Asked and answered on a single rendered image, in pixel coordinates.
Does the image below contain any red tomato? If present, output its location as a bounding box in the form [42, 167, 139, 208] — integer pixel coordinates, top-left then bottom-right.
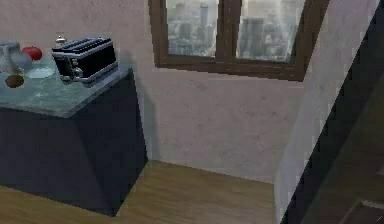
[22, 46, 44, 62]

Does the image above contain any dark counter cabinet marble top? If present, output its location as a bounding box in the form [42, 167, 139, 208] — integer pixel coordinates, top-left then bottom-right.
[0, 59, 149, 218]

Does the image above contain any black silver toaster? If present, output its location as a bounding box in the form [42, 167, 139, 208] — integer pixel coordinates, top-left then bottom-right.
[51, 36, 119, 84]

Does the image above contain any brown potato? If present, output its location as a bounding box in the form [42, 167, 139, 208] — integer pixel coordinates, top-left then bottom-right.
[5, 74, 25, 89]

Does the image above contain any dark room door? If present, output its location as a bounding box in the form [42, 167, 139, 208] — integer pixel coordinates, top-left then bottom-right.
[280, 0, 384, 224]

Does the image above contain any clear glass bowl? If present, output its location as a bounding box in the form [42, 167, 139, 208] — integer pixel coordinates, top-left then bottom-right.
[25, 65, 56, 80]

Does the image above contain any grey kettle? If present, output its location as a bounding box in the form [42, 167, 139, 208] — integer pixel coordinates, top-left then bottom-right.
[0, 40, 34, 74]

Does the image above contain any brown framed window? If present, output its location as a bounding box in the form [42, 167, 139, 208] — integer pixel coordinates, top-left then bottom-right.
[148, 0, 331, 82]

